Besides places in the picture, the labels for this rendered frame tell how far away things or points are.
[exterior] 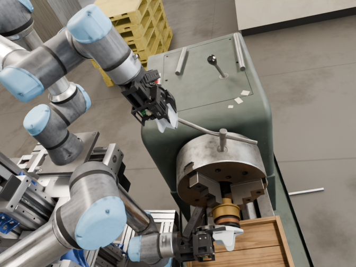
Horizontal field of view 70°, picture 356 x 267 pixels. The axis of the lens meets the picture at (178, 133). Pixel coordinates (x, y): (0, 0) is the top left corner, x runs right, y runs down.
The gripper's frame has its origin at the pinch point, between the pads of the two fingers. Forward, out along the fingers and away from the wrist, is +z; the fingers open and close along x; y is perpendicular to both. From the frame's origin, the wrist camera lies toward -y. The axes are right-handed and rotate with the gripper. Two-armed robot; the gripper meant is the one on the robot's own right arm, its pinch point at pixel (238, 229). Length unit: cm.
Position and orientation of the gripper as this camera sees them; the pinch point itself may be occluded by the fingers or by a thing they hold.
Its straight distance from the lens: 85.9
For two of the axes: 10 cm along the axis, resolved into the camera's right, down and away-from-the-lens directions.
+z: 9.6, -2.0, -1.9
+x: -2.8, -6.6, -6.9
